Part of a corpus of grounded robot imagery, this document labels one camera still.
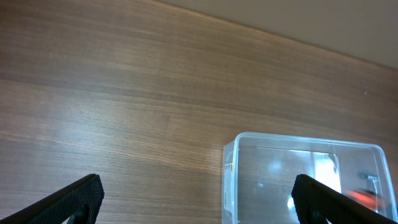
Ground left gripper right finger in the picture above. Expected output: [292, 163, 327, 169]
[292, 174, 394, 224]

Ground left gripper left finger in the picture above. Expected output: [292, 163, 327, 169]
[1, 174, 104, 224]

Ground orange black needle-nose pliers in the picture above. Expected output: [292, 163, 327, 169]
[346, 189, 385, 212]

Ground clear plastic container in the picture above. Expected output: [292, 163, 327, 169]
[222, 133, 397, 224]

